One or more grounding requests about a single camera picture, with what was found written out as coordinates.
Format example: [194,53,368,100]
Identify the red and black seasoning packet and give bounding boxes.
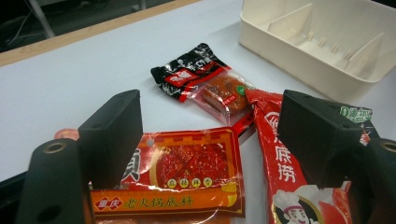
[245,89,381,224]

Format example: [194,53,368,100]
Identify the grey metal stand leg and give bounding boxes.
[28,0,58,39]

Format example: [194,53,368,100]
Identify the clear packet with orange block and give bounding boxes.
[190,69,257,126]

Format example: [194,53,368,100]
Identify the cream plastic organiser box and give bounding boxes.
[238,0,396,105]

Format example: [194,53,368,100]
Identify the orange seasoning packet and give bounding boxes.
[54,126,247,224]

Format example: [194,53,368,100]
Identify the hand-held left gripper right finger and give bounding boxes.
[276,89,364,189]

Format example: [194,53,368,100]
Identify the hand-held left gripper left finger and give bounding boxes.
[78,89,144,190]

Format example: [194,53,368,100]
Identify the white cable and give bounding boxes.
[6,11,33,45]

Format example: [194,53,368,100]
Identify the black and red snack packet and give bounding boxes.
[149,42,233,104]

